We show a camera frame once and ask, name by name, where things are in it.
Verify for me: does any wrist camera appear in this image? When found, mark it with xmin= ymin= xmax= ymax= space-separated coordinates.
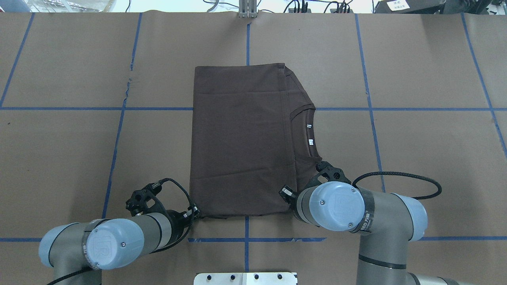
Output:
xmin=125 ymin=180 xmax=167 ymax=217
xmin=305 ymin=161 xmax=352 ymax=189

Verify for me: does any blue tape line right lengthwise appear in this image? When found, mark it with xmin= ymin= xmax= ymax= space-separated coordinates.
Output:
xmin=354 ymin=13 xmax=400 ymax=285

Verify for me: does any blue tape centre short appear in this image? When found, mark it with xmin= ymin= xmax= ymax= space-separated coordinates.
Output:
xmin=243 ymin=23 xmax=251 ymax=272

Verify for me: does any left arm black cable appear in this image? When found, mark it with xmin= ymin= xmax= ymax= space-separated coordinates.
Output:
xmin=47 ymin=178 xmax=194 ymax=285

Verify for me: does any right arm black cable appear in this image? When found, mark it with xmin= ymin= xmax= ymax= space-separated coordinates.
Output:
xmin=352 ymin=171 xmax=442 ymax=201

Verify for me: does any dark brown t-shirt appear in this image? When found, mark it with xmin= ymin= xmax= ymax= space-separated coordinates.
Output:
xmin=190 ymin=63 xmax=322 ymax=219

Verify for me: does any blue tape line lengthwise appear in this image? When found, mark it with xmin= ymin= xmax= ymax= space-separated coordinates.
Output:
xmin=101 ymin=13 xmax=143 ymax=218
xmin=354 ymin=13 xmax=400 ymax=285

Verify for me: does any white mounting plate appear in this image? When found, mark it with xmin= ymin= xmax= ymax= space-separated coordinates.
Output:
xmin=193 ymin=272 xmax=298 ymax=285

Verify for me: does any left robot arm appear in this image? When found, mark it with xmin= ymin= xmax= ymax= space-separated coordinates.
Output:
xmin=38 ymin=205 xmax=199 ymax=285

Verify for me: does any blue tape line near crosswise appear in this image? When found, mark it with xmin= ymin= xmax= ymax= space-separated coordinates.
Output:
xmin=0 ymin=236 xmax=507 ymax=242

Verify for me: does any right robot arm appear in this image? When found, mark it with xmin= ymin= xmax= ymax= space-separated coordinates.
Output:
xmin=279 ymin=181 xmax=459 ymax=285

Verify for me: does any blue tape line left lengthwise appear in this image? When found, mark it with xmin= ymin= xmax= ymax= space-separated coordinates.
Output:
xmin=101 ymin=13 xmax=143 ymax=218

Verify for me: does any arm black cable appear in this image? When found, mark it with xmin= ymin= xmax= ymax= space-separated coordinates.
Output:
xmin=47 ymin=178 xmax=194 ymax=285
xmin=352 ymin=171 xmax=442 ymax=201

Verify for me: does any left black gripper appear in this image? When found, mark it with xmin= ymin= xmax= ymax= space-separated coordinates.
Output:
xmin=166 ymin=203 xmax=200 ymax=242

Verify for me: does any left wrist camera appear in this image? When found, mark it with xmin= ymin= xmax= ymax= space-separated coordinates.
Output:
xmin=125 ymin=180 xmax=167 ymax=217

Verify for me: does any aluminium frame post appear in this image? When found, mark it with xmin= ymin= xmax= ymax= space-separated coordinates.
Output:
xmin=238 ymin=0 xmax=259 ymax=19

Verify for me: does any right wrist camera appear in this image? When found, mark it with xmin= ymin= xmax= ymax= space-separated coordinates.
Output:
xmin=305 ymin=161 xmax=352 ymax=189

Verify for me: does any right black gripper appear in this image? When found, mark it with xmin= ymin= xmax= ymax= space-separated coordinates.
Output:
xmin=279 ymin=185 xmax=313 ymax=222

